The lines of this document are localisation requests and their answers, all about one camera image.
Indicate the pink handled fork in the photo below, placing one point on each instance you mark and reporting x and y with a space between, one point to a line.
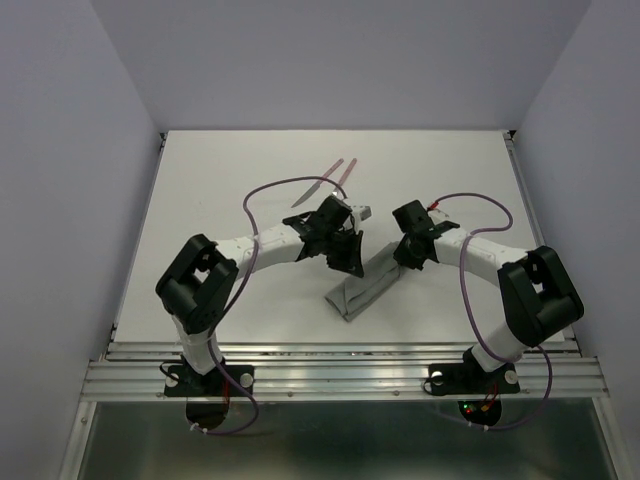
345 175

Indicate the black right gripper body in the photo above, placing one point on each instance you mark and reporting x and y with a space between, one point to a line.
405 253

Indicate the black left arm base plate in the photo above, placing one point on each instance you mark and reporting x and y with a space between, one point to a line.
181 380

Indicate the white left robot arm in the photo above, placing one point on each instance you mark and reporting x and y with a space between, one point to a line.
196 287

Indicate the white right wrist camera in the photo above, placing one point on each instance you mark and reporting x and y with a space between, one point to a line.
438 216

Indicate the pink handled knife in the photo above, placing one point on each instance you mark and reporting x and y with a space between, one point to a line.
317 184

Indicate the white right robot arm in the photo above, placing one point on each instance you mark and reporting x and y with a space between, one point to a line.
538 297

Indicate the grey cloth napkin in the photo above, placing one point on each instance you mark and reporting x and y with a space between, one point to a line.
354 295

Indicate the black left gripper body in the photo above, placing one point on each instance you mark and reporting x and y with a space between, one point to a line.
328 238

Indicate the aluminium mounting rail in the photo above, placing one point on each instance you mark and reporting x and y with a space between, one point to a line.
129 372

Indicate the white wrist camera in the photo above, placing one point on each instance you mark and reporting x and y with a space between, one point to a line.
360 213
438 216

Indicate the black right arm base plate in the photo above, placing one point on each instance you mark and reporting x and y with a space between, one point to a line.
467 379

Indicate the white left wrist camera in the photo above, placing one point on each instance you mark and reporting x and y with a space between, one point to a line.
360 213

